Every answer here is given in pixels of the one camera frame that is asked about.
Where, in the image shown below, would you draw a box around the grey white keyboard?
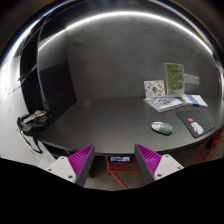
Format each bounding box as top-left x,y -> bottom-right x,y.
144,97 -> 185,113

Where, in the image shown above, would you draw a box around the white green computer mouse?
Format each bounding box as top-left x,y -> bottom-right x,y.
151,122 -> 173,135

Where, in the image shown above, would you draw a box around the red chair frame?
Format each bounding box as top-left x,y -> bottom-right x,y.
191,128 -> 224,163

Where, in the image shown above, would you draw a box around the green standing menu card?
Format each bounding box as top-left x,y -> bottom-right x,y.
165,63 -> 185,96

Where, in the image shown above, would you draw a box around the white blue booklet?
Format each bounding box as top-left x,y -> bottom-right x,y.
182,94 -> 207,107

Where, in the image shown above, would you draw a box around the white sticker card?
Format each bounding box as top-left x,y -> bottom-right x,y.
144,80 -> 165,98

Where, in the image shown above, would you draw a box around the black mouse pad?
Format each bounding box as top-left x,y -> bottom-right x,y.
176,110 -> 214,138

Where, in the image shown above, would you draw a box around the red metal stool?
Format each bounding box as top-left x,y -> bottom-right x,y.
105,156 -> 140,189

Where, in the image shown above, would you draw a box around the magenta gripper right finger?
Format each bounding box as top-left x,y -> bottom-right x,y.
134,143 -> 185,186

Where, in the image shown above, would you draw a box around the white wall outlet plates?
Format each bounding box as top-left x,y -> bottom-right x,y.
184,74 -> 200,85

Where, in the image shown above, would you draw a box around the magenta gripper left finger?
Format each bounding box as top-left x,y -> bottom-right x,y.
46,144 -> 96,188

